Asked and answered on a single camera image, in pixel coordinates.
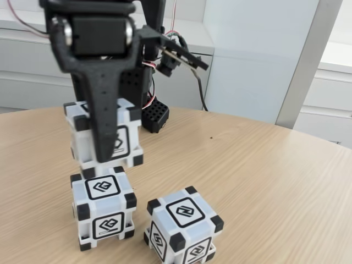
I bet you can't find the white cube with looped glyph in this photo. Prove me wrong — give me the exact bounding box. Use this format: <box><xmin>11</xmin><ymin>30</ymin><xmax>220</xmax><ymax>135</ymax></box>
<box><xmin>63</xmin><ymin>99</ymin><xmax>145</xmax><ymax>179</ymax></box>

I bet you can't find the white cube with zigzag glyph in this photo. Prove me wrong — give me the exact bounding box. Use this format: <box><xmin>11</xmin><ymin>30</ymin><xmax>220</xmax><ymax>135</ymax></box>
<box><xmin>143</xmin><ymin>186</ymin><xmax>225</xmax><ymax>264</ymax></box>

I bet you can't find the white cube with angular glyph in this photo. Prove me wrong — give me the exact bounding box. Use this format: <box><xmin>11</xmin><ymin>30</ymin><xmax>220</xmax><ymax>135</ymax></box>
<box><xmin>70</xmin><ymin>166</ymin><xmax>138</xmax><ymax>252</ymax></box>

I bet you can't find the small white drawer cabinet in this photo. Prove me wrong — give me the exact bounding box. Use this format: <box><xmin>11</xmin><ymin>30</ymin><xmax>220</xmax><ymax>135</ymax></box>
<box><xmin>295</xmin><ymin>41</ymin><xmax>352</xmax><ymax>151</ymax></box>

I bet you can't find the red white gripper motor wire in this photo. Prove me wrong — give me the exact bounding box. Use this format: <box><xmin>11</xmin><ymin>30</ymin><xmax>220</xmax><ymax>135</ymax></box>
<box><xmin>7</xmin><ymin>0</ymin><xmax>52</xmax><ymax>38</ymax></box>

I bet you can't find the camera module on black mount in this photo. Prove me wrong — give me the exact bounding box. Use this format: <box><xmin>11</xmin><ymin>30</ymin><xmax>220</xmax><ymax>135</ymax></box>
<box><xmin>137</xmin><ymin>24</ymin><xmax>209</xmax><ymax>78</ymax></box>

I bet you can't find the thin white arm wire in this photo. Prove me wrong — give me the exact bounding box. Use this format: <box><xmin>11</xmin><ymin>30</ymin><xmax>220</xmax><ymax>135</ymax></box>
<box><xmin>169</xmin><ymin>0</ymin><xmax>178</xmax><ymax>35</ymax></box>

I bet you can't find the black camera cable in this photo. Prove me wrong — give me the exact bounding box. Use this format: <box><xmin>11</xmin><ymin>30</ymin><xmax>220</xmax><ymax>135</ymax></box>
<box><xmin>189</xmin><ymin>67</ymin><xmax>208</xmax><ymax>112</ymax></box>

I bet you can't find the grey metal post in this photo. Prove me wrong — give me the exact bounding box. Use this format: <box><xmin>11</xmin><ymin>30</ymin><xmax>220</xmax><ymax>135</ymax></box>
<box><xmin>276</xmin><ymin>0</ymin><xmax>343</xmax><ymax>130</ymax></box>

